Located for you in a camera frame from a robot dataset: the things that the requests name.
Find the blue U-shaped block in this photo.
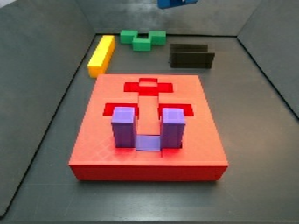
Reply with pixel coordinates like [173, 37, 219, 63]
[157, 0, 199, 9]

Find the black angle fixture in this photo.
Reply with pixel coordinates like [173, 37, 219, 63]
[169, 44, 215, 69]

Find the red slotted base block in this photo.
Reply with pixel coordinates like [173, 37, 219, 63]
[69, 74, 228, 181]

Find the purple U-shaped block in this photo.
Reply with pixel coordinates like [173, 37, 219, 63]
[111, 107, 185, 151]

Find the yellow long bar block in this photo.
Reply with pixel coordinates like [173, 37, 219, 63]
[88, 35, 116, 78]

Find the green zigzag block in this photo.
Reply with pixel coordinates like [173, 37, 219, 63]
[120, 30, 165, 52]

